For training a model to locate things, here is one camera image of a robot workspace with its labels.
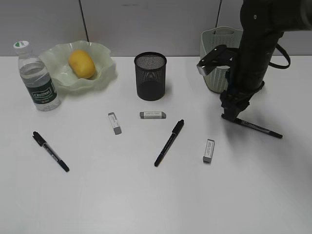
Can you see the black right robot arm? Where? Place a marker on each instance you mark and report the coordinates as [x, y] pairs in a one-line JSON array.
[[264, 22]]

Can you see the yellow mango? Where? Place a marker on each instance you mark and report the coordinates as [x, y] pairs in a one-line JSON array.
[[82, 64]]

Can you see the clear water bottle green label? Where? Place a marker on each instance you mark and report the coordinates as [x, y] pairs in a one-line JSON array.
[[36, 77]]

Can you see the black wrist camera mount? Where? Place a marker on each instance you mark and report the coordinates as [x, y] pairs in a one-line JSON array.
[[219, 56]]

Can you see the grey white eraser right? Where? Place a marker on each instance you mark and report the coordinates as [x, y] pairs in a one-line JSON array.
[[209, 150]]

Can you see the black mesh pen holder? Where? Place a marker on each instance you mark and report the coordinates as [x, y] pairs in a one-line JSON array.
[[150, 69]]

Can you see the pale green wavy plate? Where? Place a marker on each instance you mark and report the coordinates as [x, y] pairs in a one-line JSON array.
[[56, 60]]

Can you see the grey white eraser left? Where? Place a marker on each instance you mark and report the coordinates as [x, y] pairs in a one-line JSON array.
[[114, 123]]

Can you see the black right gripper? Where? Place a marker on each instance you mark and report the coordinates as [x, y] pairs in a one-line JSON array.
[[234, 102]]

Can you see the grey white eraser middle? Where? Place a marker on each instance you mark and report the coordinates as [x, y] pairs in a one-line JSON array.
[[152, 115]]

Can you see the grey white eraser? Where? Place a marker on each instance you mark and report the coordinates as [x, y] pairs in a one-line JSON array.
[[209, 150], [114, 123], [152, 115]]

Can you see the pale green woven basket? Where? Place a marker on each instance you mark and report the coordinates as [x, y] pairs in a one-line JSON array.
[[223, 35]]

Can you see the black marker pen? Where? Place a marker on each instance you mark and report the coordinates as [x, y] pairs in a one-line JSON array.
[[254, 127], [42, 143], [176, 130]]

